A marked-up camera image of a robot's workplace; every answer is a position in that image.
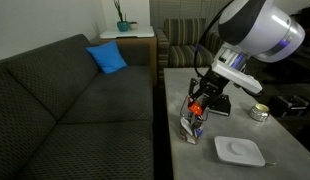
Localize blue cushion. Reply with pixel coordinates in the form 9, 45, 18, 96
85, 40, 128, 75

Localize black box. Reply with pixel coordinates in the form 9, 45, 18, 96
208, 94, 232, 117

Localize wooden side table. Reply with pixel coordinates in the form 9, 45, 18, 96
90, 34, 159, 88

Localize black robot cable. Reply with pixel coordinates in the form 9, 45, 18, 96
193, 0, 237, 78

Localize teal pot with plant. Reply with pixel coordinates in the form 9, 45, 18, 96
112, 0, 131, 33

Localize striped armchair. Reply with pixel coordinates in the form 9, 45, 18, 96
154, 17, 229, 73

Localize window blinds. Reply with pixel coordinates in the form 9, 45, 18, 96
149, 0, 229, 31

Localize white square plate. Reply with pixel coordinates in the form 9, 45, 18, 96
213, 135, 266, 168

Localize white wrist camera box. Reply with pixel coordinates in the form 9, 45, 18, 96
211, 62, 264, 95

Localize silver candle jar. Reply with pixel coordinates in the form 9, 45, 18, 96
248, 103, 271, 123

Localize orange sachet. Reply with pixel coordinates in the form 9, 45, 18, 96
188, 101, 204, 117

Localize dark grey sofa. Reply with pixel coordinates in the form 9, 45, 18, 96
0, 33, 159, 180

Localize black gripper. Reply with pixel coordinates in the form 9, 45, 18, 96
188, 68, 230, 113

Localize clear cup with items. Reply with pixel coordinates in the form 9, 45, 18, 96
180, 114, 205, 145

